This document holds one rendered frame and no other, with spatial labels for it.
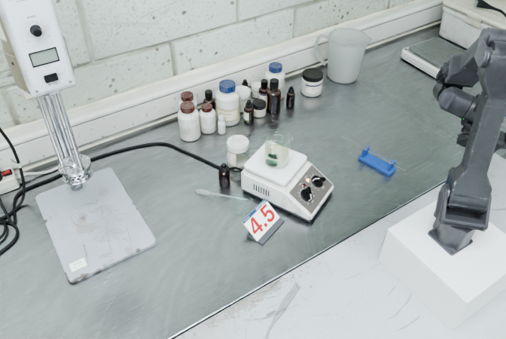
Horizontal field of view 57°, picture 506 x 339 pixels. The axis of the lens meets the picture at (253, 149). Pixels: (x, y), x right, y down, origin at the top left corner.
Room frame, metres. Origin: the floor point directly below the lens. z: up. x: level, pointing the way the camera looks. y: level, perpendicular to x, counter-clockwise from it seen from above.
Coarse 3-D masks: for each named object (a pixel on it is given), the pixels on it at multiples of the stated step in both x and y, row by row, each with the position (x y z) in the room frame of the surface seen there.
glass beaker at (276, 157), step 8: (264, 136) 0.84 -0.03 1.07; (272, 136) 0.87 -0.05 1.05; (280, 136) 0.87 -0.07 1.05; (288, 136) 0.85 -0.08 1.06; (272, 144) 0.81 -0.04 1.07; (280, 144) 0.87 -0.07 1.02; (288, 144) 0.83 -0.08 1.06; (264, 152) 0.84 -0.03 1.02; (272, 152) 0.82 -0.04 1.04; (280, 152) 0.81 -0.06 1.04; (288, 152) 0.83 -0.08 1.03; (264, 160) 0.84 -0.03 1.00; (272, 160) 0.82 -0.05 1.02; (280, 160) 0.81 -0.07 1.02; (288, 160) 0.83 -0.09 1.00; (272, 168) 0.82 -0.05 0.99; (280, 168) 0.81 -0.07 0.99
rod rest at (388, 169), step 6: (360, 156) 0.95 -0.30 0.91; (366, 156) 0.96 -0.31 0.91; (372, 156) 0.96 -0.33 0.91; (366, 162) 0.94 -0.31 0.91; (372, 162) 0.93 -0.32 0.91; (378, 162) 0.93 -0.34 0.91; (384, 162) 0.93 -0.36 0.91; (378, 168) 0.91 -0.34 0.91; (384, 168) 0.91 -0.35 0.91; (390, 168) 0.90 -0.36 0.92; (390, 174) 0.89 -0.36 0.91
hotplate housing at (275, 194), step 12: (300, 168) 0.84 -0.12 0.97; (252, 180) 0.81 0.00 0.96; (264, 180) 0.80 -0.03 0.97; (252, 192) 0.81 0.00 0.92; (264, 192) 0.79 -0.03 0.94; (276, 192) 0.77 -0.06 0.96; (288, 192) 0.76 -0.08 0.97; (276, 204) 0.77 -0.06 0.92; (288, 204) 0.75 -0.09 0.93; (300, 204) 0.74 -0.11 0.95; (300, 216) 0.74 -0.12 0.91; (312, 216) 0.73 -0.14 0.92
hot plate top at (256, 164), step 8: (264, 144) 0.91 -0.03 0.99; (256, 152) 0.88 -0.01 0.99; (296, 152) 0.88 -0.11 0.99; (248, 160) 0.85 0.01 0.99; (256, 160) 0.85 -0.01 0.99; (296, 160) 0.85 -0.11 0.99; (304, 160) 0.85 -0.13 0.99; (248, 168) 0.82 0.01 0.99; (256, 168) 0.82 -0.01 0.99; (264, 168) 0.82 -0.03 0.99; (288, 168) 0.82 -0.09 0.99; (296, 168) 0.82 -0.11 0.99; (264, 176) 0.79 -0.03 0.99; (272, 176) 0.79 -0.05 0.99; (280, 176) 0.79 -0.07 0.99; (288, 176) 0.79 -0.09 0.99; (280, 184) 0.77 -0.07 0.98
